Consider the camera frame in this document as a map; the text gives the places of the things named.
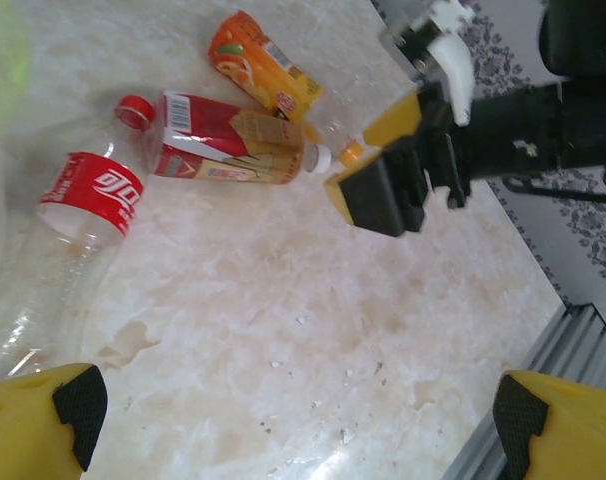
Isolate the red and gold label bottle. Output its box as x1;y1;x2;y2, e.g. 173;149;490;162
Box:
150;89;333;186

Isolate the white bin with yellow liner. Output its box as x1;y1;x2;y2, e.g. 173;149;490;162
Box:
0;0;32;151

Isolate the orange juice bottle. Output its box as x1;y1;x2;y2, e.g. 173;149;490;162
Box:
207;9;369;169

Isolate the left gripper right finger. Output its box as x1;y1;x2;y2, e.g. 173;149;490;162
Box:
491;369;606;480

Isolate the Coca-Cola bottle red label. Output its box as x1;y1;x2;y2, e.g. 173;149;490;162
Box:
0;93;159;381

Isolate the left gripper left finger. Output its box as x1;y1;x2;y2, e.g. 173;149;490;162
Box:
0;363;109;480

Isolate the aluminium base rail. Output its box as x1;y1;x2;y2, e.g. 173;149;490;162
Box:
440;299;606;480

